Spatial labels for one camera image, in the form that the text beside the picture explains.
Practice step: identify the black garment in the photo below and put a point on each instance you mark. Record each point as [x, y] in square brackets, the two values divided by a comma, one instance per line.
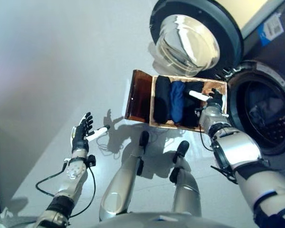
[161, 99]
[192, 111]

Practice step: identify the blue white QR sticker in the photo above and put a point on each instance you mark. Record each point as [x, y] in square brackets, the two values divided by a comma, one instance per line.
[269, 29]

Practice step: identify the silver robot left leg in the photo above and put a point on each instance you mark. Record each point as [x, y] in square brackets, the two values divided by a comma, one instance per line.
[123, 180]

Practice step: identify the brown glossy basket stand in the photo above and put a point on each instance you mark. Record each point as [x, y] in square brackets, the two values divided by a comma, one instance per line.
[139, 95]

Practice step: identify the dark grey washing machine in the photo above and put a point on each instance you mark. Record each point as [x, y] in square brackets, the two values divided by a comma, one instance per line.
[282, 59]

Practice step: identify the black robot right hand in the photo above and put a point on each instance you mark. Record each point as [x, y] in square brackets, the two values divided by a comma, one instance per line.
[216, 98]

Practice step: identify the silver robot leg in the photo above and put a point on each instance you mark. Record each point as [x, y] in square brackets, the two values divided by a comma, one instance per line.
[186, 190]
[123, 180]

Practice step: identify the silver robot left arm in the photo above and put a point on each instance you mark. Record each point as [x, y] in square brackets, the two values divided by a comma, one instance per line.
[73, 173]

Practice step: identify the round glass washer door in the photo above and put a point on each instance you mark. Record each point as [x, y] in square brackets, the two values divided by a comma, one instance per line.
[187, 40]

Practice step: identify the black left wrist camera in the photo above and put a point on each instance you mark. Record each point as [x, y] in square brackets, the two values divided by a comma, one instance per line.
[91, 161]

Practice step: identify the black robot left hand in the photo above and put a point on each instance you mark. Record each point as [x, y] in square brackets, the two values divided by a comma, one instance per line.
[79, 137]

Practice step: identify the rectangular wicker laundry basket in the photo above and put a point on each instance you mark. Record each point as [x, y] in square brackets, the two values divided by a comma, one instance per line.
[215, 86]

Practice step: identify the silver robot right leg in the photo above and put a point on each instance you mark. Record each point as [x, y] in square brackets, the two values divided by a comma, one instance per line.
[186, 190]

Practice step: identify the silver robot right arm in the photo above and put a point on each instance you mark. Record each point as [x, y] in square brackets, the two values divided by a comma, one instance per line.
[237, 147]

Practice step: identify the blue garment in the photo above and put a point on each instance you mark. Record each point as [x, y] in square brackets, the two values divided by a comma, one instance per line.
[177, 102]

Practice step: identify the grey robot torso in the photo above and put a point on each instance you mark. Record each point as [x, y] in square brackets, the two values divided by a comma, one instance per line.
[156, 221]

